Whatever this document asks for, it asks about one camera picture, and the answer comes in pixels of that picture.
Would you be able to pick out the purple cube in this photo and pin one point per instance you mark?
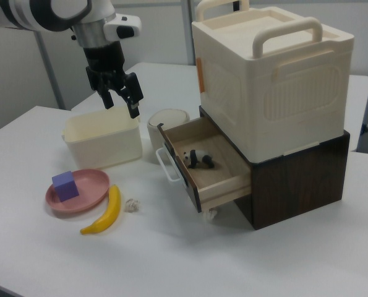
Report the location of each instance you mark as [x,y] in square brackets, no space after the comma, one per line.
[65,187]

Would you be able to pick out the yellow toy banana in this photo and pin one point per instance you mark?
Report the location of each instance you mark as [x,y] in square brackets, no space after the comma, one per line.
[112,207]

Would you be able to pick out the grey metal partition post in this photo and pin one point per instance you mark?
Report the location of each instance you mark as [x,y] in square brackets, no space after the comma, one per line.
[52,74]

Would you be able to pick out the pink plate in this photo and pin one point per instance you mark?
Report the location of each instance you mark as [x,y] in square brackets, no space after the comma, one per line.
[91,185]

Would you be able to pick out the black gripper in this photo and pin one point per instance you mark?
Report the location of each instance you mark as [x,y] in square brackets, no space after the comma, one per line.
[104,60]

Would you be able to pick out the dark wooden drawer cabinet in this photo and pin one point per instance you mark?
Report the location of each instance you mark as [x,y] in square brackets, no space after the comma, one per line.
[295,188]

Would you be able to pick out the small white lidded trash can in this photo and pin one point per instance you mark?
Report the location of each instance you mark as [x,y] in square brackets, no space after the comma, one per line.
[168,119]

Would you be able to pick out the cream open plastic bin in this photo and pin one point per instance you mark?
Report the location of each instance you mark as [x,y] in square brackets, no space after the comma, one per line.
[106,148]

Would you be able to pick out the black and white panda toy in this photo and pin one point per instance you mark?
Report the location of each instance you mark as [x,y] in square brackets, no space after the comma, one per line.
[199,157]

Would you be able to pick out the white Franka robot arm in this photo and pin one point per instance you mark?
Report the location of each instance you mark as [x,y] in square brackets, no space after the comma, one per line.
[47,14]

